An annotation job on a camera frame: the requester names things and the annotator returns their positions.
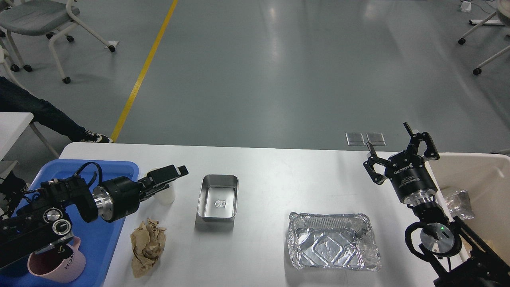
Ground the brown paper in bin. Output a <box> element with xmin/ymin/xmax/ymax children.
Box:
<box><xmin>476</xmin><ymin>238</ymin><xmax>510</xmax><ymax>279</ymax></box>

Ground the blue plastic tray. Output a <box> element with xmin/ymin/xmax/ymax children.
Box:
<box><xmin>0</xmin><ymin>159</ymin><xmax>139</xmax><ymax>287</ymax></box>

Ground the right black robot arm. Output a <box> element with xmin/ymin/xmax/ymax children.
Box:
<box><xmin>363</xmin><ymin>122</ymin><xmax>510</xmax><ymax>287</ymax></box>

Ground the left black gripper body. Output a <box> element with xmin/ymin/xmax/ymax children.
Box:
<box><xmin>92</xmin><ymin>176</ymin><xmax>153</xmax><ymax>223</ymax></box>

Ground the pink HOME mug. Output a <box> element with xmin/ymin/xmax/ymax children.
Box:
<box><xmin>27</xmin><ymin>236</ymin><xmax>86</xmax><ymax>283</ymax></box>

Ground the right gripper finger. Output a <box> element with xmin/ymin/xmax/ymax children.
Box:
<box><xmin>363</xmin><ymin>142</ymin><xmax>390</xmax><ymax>185</ymax></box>
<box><xmin>403</xmin><ymin>122</ymin><xmax>440</xmax><ymax>162</ymax></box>

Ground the white paper cup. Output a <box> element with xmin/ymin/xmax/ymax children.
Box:
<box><xmin>152</xmin><ymin>169</ymin><xmax>176</xmax><ymax>205</ymax></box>

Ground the white chair base right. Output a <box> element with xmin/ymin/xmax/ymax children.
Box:
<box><xmin>458</xmin><ymin>0</ymin><xmax>510</xmax><ymax>77</ymax></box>

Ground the white side table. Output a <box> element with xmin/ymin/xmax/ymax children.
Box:
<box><xmin>0</xmin><ymin>112</ymin><xmax>60</xmax><ymax>181</ymax></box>

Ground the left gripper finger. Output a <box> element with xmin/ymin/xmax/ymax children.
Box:
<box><xmin>148</xmin><ymin>165</ymin><xmax>189</xmax><ymax>187</ymax></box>

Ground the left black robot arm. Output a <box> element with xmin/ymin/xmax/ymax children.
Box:
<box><xmin>0</xmin><ymin>161</ymin><xmax>189</xmax><ymax>267</ymax></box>

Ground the person in dark trousers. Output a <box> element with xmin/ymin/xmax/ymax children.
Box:
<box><xmin>0</xmin><ymin>77</ymin><xmax>113</xmax><ymax>144</ymax></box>

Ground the aluminium foil tray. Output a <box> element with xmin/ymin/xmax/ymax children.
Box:
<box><xmin>287</xmin><ymin>212</ymin><xmax>381</xmax><ymax>272</ymax></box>

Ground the beige plastic bin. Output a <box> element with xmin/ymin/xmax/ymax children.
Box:
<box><xmin>426</xmin><ymin>153</ymin><xmax>510</xmax><ymax>247</ymax></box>

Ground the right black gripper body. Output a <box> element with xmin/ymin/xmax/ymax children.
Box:
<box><xmin>384</xmin><ymin>152</ymin><xmax>437</xmax><ymax>204</ymax></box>

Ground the left metal floor plate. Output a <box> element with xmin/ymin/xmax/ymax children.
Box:
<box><xmin>345</xmin><ymin>132</ymin><xmax>366</xmax><ymax>146</ymax></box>

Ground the right metal floor plate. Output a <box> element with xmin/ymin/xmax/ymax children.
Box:
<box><xmin>366</xmin><ymin>132</ymin><xmax>386</xmax><ymax>146</ymax></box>

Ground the steel rectangular tin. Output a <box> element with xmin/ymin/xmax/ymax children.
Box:
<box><xmin>197</xmin><ymin>174</ymin><xmax>238</xmax><ymax>222</ymax></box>

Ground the crumpled clear plastic wrap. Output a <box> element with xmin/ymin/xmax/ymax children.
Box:
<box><xmin>441</xmin><ymin>187</ymin><xmax>475</xmax><ymax>220</ymax></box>

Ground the grey office chair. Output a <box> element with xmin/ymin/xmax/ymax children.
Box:
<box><xmin>0</xmin><ymin>0</ymin><xmax>116</xmax><ymax>84</ymax></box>

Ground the white floor power adapter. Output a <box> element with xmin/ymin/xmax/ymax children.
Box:
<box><xmin>460</xmin><ymin>0</ymin><xmax>472</xmax><ymax>13</ymax></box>

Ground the metal floor plate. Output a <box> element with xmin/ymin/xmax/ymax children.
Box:
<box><xmin>366</xmin><ymin>132</ymin><xmax>386</xmax><ymax>146</ymax></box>
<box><xmin>345</xmin><ymin>132</ymin><xmax>366</xmax><ymax>146</ymax></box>

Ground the crumpled brown paper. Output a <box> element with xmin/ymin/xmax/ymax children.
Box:
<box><xmin>130</xmin><ymin>218</ymin><xmax>167</xmax><ymax>278</ymax></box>

